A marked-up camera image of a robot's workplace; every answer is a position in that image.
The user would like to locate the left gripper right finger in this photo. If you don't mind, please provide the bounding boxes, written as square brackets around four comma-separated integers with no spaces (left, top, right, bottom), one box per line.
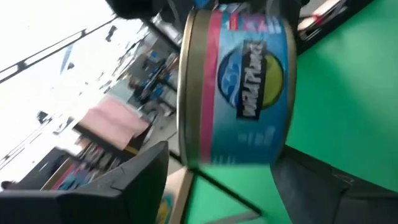
[270,145,398,224]

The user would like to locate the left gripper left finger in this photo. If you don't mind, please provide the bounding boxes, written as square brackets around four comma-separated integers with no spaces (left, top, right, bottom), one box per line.
[0,140,170,224]

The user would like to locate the gold-lid seafood can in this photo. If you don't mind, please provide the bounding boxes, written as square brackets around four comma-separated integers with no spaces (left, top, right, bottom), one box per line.
[177,9,298,169]

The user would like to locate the wooden shelf black legs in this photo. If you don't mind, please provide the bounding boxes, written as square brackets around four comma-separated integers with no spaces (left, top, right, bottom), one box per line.
[155,166,262,224]

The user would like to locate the pink curtain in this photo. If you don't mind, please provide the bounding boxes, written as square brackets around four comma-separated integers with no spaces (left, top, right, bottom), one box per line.
[77,95,150,151]

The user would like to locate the green table mat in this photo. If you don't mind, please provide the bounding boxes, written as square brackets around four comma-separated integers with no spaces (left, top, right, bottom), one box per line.
[183,0,398,224]

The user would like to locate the black monitor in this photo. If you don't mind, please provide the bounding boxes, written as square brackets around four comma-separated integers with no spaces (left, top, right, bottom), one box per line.
[17,146,74,191]

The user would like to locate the black ceiling light rail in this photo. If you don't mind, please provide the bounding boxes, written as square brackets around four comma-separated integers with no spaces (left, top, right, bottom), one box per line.
[0,17,119,85]

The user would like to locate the black aluminium table frame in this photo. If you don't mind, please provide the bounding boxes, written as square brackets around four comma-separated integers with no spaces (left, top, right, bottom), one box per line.
[295,0,377,56]

